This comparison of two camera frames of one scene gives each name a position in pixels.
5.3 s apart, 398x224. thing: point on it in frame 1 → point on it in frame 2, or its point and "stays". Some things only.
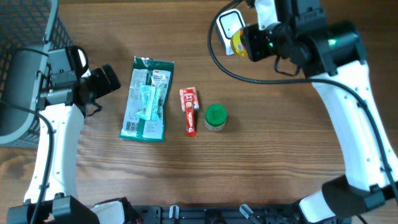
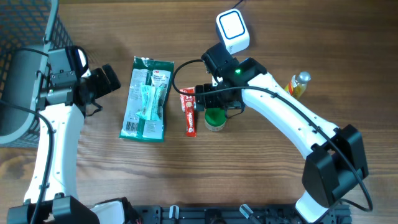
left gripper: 104,86 stays
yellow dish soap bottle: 237,43 → 298,84
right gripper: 253,43 → 208,101
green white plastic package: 143,113 stays
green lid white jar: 215,117 stays
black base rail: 232,214 stays
